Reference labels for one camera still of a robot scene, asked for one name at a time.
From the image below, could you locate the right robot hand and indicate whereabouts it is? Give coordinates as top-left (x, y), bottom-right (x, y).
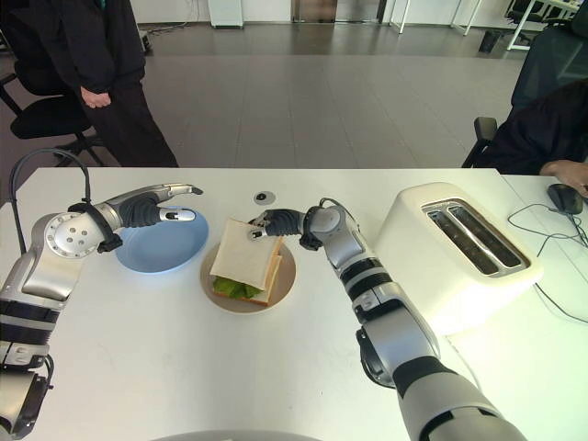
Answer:
top-left (247, 209), bottom-right (307, 242)

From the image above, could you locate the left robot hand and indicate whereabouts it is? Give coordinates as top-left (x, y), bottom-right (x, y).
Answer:
top-left (103, 183), bottom-right (205, 230)

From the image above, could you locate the bread slice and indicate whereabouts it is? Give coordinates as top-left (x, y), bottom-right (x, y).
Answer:
top-left (209, 217), bottom-right (284, 293)
top-left (213, 250), bottom-right (284, 309)

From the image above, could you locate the blue plate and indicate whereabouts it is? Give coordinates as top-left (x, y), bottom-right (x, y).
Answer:
top-left (113, 209), bottom-right (210, 276)

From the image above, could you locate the beige plate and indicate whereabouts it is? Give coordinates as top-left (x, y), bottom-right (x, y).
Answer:
top-left (198, 237), bottom-right (298, 315)

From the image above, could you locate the green lettuce leaf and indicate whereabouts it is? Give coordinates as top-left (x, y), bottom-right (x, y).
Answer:
top-left (211, 275), bottom-right (266, 300)

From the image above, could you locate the cream toaster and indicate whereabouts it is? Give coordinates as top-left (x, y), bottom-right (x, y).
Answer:
top-left (373, 181), bottom-right (546, 337)

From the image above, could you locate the black office chair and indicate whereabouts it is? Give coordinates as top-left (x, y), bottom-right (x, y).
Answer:
top-left (0, 58), bottom-right (107, 167)
top-left (460, 18), bottom-right (588, 169)

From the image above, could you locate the person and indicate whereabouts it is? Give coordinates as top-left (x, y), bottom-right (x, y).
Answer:
top-left (481, 78), bottom-right (588, 199)
top-left (7, 0), bottom-right (180, 169)

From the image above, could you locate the black computer mouse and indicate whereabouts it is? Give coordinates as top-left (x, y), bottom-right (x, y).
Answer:
top-left (546, 182), bottom-right (585, 216)

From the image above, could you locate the black mouse cable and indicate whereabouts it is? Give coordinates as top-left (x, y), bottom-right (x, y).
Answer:
top-left (506, 201), bottom-right (588, 325)

